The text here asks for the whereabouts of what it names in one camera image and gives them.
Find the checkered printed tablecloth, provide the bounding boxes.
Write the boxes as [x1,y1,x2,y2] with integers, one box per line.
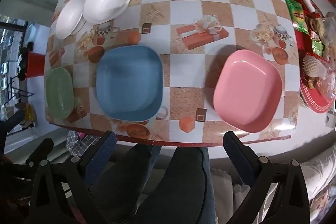
[43,0,336,148]

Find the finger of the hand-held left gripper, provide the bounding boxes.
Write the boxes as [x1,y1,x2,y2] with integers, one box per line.
[0,109,26,136]
[25,138,55,167]

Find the clear wrapped snacks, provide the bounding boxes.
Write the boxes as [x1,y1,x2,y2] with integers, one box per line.
[304,11,336,98]

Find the plaid cloth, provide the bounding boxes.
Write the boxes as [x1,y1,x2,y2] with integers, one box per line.
[66,131,101,156]

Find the person's legs in jeans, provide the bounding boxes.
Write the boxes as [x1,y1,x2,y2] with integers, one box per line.
[89,144,218,224]

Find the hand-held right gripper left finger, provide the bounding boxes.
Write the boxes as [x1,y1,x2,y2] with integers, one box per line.
[28,131,117,224]

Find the pink square plate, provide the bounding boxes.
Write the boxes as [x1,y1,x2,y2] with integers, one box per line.
[213,49,283,133]

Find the white fluffy blanket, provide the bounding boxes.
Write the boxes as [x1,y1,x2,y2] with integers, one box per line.
[210,145,336,224]

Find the red plastic tray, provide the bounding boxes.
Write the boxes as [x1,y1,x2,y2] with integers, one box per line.
[282,0,336,114]

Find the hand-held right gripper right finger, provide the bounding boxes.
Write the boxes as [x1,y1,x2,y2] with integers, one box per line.
[223,131,311,224]

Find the large green snack packet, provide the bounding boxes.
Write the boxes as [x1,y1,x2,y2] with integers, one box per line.
[285,0,309,35]

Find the small green snack packet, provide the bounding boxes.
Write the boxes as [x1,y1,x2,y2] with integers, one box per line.
[311,39,325,57]

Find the small white foam bowl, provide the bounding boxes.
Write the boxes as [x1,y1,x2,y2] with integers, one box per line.
[56,0,87,40]

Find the white paper roll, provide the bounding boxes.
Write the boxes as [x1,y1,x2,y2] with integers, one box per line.
[302,0,317,15]

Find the fruit in foam net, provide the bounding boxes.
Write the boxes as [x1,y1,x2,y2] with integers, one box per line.
[302,54,328,78]

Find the light blue basin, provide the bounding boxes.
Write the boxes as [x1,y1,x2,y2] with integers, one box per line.
[26,23,38,45]

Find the red bucket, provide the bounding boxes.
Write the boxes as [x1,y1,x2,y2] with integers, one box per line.
[26,52,47,79]

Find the blue square plate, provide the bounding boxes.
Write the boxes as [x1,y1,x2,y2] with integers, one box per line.
[96,46,164,121]

